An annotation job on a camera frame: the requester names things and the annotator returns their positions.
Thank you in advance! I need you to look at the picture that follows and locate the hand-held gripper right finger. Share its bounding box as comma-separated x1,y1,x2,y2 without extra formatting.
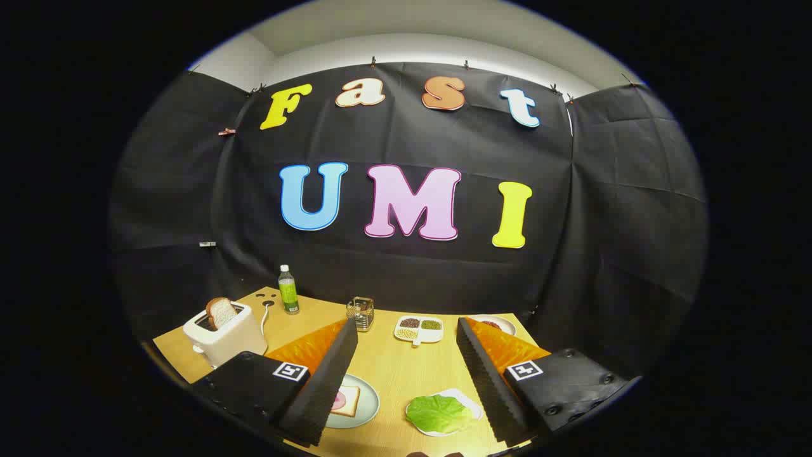
455,316,643,448

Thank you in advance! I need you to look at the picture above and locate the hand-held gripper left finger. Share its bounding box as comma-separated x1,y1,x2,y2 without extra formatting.
190,317,360,448

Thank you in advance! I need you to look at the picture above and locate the green lettuce leaf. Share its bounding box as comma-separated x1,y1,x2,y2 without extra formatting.
406,394,473,435

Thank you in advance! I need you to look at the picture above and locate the plain toast bread slice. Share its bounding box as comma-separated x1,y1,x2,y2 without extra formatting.
206,297,238,329

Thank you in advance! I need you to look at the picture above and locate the white square plate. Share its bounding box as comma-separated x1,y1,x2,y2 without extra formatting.
416,388,484,438

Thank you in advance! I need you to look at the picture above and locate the bread slice with ham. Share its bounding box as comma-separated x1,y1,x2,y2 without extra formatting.
330,384,361,418

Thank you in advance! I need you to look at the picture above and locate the pale green round plate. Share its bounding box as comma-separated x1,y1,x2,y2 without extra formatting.
325,373,380,430

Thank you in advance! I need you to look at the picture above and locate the white oval plate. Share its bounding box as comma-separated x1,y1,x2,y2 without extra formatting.
469,314,517,337

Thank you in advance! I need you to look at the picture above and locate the white divided bean dish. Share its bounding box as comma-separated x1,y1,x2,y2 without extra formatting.
394,315,444,347

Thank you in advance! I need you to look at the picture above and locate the green label drink bottle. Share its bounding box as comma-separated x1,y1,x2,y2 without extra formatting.
278,265,301,315

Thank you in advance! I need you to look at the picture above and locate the white toaster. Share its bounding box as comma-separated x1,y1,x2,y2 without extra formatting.
183,301,268,369

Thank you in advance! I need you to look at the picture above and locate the black backdrop cloth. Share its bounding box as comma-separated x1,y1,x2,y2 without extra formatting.
109,62,708,381

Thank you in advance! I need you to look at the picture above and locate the metal wire utensil holder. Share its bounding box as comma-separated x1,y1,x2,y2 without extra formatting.
346,296,375,333

